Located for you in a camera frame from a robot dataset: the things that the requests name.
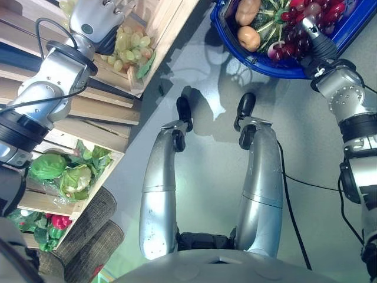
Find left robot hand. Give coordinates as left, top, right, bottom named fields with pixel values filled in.
left=69, top=0, right=132, bottom=56

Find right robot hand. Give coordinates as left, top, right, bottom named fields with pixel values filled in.
left=300, top=16, right=338, bottom=62

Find blue plastic shopping basket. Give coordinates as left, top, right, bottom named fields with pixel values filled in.
left=210, top=0, right=365, bottom=80

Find brown woven basket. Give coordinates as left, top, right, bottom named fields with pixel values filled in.
left=37, top=249, right=65, bottom=280
left=63, top=219, right=125, bottom=283
left=53, top=186, right=118, bottom=258

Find green leafy vegetables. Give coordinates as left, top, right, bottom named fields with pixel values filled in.
left=8, top=209, right=67, bottom=253

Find pale green grape bunch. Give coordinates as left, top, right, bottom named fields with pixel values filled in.
left=58, top=0, right=78, bottom=17

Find red grape bunch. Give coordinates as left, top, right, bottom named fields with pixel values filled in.
left=279, top=5, right=313, bottom=57

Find red chili peppers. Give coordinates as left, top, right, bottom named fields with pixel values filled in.
left=319, top=0, right=347, bottom=24

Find purple-white radish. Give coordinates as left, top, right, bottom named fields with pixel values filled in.
left=267, top=41, right=288, bottom=61

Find pink radish bunch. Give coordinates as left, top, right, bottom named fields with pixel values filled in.
left=289, top=0, right=310, bottom=13

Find green striped squash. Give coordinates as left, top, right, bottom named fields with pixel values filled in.
left=252, top=0, right=299, bottom=54

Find green grape leaf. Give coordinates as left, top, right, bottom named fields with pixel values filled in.
left=135, top=51, right=157, bottom=80

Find orange-brown round onion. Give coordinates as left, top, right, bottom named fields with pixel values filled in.
left=237, top=25, right=262, bottom=52

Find wooden slat shelf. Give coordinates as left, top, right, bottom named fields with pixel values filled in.
left=0, top=0, right=143, bottom=127

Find tan potato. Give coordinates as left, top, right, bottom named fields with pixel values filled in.
left=234, top=0, right=262, bottom=26

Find wooden crate with grapes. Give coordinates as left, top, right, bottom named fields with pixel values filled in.
left=93, top=0, right=201, bottom=100

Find right black robot foot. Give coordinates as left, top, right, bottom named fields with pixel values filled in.
left=233, top=92, right=257, bottom=131

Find black robot foot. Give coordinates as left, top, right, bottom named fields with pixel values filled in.
left=176, top=96, right=194, bottom=133
left=233, top=92, right=257, bottom=131

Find left black robot foot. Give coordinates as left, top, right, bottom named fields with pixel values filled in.
left=176, top=96, right=194, bottom=133

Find leafy green vegetable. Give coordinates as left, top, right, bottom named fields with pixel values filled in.
left=69, top=140, right=113, bottom=175

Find dark green cabbage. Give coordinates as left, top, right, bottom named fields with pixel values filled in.
left=29, top=153, right=68, bottom=180

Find right silver robot leg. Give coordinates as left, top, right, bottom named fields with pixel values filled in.
left=234, top=116, right=285, bottom=260

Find silver robot leg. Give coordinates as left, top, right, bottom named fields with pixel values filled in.
left=234, top=116, right=285, bottom=260
left=138, top=119, right=194, bottom=261

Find wooden crate with cabbages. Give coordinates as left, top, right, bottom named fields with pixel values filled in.
left=16, top=128, right=126, bottom=221

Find pale green cabbage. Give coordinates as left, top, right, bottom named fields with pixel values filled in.
left=60, top=164, right=92, bottom=196

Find left silver robot leg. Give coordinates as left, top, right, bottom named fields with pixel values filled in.
left=138, top=119, right=194, bottom=261

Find red bell pepper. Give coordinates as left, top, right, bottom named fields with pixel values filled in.
left=50, top=214, right=72, bottom=231

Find wooden crate with peppers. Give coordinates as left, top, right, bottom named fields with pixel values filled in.
left=5, top=206, right=81, bottom=252

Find black robot pelvis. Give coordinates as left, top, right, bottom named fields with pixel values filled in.
left=176, top=226, right=238, bottom=252

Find grey robot torso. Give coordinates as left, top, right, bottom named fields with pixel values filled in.
left=113, top=250, right=371, bottom=283

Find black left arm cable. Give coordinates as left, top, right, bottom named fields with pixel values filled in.
left=0, top=17, right=91, bottom=113

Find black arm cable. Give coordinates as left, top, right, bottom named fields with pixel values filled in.
left=284, top=169, right=366, bottom=246
left=0, top=17, right=91, bottom=113

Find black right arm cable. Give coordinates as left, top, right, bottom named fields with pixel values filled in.
left=284, top=169, right=366, bottom=246

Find black floor cable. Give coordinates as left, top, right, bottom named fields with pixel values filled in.
left=275, top=140, right=313, bottom=271

